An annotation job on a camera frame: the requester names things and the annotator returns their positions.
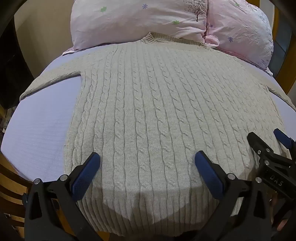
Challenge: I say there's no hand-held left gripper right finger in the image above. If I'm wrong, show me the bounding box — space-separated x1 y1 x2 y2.
194 151 279 241

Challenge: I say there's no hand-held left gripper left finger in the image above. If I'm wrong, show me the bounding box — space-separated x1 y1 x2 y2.
23 152 102 241

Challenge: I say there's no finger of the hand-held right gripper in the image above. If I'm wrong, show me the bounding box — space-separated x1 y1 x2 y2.
273 129 296 153
246 132 275 161

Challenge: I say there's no beige cable knit sweater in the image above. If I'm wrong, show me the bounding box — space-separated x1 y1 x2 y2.
20 32 296 238

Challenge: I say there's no lavender bed sheet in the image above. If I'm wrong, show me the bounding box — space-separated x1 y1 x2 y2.
0 41 296 184

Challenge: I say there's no wooden headboard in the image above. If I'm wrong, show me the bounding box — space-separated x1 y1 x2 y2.
266 0 296 96

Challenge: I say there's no pink floral pillow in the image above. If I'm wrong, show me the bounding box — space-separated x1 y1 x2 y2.
205 0 275 76
62 0 210 56

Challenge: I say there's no dark cabinet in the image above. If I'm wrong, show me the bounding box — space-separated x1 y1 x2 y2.
0 22 41 110

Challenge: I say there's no wooden bed frame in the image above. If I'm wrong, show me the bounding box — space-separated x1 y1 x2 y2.
0 152 111 241

